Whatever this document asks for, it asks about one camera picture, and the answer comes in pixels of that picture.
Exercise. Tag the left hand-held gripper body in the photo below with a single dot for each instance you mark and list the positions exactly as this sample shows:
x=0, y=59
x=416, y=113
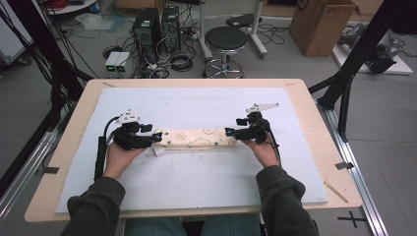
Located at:
x=129, y=139

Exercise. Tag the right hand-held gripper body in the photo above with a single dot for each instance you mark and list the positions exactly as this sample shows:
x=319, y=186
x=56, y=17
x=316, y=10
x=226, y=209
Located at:
x=257, y=131

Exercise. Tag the cream cloth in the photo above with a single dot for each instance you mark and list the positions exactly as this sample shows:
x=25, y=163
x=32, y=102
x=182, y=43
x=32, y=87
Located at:
x=196, y=138

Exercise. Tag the person's left hand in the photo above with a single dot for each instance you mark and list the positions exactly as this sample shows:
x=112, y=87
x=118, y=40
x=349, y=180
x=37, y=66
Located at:
x=118, y=160

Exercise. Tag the person's right hand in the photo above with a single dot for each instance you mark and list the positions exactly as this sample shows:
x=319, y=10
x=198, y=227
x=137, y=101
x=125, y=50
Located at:
x=267, y=154

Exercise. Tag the white foam board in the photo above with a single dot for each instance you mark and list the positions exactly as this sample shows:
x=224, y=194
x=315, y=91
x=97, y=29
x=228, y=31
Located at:
x=190, y=183

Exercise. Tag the white power supply box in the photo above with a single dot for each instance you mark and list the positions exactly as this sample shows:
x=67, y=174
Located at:
x=124, y=61
x=111, y=60

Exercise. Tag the black tape piece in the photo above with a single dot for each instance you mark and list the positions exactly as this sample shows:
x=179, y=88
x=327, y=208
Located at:
x=50, y=170
x=344, y=165

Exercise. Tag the black round stool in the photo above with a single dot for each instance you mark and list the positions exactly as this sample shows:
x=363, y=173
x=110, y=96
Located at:
x=226, y=38

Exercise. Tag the person's left leg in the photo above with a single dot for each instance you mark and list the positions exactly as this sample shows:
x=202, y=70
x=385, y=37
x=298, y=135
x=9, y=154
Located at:
x=154, y=227

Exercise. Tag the person's leg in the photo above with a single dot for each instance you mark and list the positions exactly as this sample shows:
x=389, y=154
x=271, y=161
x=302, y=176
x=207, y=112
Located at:
x=232, y=226
x=154, y=227

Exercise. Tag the person's right leg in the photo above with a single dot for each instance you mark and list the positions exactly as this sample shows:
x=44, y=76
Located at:
x=232, y=226

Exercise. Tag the wide black computer tower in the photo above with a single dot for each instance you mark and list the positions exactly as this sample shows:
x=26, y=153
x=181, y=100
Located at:
x=146, y=32

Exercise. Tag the thin wooden stick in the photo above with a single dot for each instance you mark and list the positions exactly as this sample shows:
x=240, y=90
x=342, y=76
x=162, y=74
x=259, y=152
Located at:
x=336, y=192

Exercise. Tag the narrow black computer tower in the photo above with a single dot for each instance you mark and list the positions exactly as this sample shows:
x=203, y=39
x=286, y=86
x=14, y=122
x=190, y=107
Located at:
x=170, y=29

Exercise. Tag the flat black device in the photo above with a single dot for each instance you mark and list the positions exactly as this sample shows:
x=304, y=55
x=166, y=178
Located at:
x=242, y=20

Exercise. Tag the clear plastic bag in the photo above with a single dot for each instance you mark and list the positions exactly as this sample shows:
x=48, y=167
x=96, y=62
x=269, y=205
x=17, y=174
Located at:
x=95, y=21

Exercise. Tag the brown cardboard box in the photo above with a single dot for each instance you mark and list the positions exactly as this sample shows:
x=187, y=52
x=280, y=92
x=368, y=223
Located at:
x=321, y=29

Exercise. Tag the black cross tape mark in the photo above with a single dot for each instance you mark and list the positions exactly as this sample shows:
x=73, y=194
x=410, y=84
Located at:
x=352, y=219

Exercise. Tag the white round table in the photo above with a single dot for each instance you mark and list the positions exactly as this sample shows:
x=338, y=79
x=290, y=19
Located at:
x=75, y=8

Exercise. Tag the white base board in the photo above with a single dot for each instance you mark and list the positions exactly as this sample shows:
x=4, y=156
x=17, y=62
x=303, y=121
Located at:
x=400, y=69

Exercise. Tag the white panel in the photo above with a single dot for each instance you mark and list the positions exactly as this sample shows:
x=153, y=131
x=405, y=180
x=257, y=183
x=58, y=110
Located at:
x=10, y=39

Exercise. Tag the white desk frame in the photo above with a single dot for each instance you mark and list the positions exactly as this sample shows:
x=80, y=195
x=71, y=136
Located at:
x=257, y=32

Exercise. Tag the aluminium rail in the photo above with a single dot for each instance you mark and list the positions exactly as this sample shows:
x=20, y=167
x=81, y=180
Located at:
x=357, y=183
x=29, y=164

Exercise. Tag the black metal frame strut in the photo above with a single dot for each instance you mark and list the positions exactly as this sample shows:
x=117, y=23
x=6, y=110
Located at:
x=360, y=49

